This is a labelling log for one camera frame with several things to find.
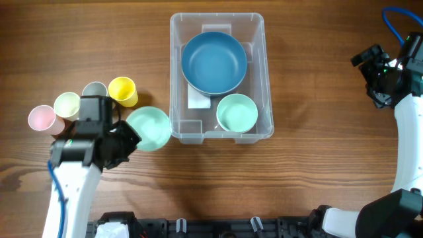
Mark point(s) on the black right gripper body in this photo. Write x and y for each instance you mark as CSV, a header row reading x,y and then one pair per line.
x,y
377,76

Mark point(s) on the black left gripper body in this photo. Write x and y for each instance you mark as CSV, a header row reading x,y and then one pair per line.
x,y
126,139

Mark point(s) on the small mint green bowl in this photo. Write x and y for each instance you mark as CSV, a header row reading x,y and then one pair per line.
x,y
152,126

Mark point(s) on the light green cup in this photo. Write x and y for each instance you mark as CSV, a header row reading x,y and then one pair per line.
x,y
67,106

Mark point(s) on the grey cup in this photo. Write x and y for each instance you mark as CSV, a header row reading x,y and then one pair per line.
x,y
95,88

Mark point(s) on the yellow cup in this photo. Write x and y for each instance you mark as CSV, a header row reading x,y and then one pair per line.
x,y
123,90

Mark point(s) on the pink cup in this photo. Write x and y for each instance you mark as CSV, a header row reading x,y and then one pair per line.
x,y
43,118

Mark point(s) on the clear plastic storage container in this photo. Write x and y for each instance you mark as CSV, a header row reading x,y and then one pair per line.
x,y
193,126

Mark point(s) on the large mint green bowl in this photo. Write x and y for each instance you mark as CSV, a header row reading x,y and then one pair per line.
x,y
237,113

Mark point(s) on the dark blue bowl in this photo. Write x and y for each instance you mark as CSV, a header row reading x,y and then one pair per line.
x,y
214,63

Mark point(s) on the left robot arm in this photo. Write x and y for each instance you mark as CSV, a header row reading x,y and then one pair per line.
x,y
73,190

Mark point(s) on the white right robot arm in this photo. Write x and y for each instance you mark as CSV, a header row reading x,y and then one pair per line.
x,y
398,214

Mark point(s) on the white label in container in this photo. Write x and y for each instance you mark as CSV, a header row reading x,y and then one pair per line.
x,y
196,100

